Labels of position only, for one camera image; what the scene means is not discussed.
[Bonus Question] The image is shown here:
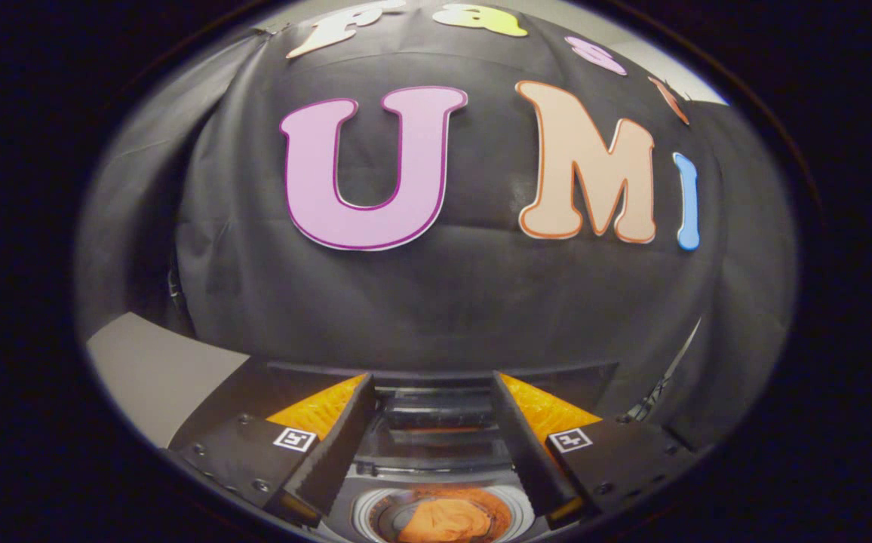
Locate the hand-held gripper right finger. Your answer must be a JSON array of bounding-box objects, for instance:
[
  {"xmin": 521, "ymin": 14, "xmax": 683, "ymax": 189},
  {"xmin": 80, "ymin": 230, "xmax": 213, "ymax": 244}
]
[{"xmin": 490, "ymin": 370, "xmax": 702, "ymax": 530}]

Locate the dark cabinet with white door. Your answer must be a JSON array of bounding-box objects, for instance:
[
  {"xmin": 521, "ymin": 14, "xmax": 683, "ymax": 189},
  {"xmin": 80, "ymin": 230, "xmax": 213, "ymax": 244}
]
[{"xmin": 85, "ymin": 311, "xmax": 286, "ymax": 453}]

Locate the black light stand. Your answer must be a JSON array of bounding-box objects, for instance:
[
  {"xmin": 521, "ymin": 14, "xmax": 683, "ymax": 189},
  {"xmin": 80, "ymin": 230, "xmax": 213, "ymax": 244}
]
[{"xmin": 623, "ymin": 317, "xmax": 702, "ymax": 425}]

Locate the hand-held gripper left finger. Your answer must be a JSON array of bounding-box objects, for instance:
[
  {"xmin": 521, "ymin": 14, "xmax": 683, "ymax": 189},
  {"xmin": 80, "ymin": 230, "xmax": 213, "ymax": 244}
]
[{"xmin": 172, "ymin": 372, "xmax": 378, "ymax": 529}]

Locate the orange polo shirt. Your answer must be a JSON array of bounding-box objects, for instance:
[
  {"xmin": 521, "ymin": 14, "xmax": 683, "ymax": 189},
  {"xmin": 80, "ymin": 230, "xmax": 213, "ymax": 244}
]
[{"xmin": 396, "ymin": 495, "xmax": 495, "ymax": 543}]

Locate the black backdrop cloth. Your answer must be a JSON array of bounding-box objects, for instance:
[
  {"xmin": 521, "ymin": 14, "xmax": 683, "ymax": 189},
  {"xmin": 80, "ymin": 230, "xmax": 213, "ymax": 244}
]
[{"xmin": 74, "ymin": 0, "xmax": 799, "ymax": 453}]

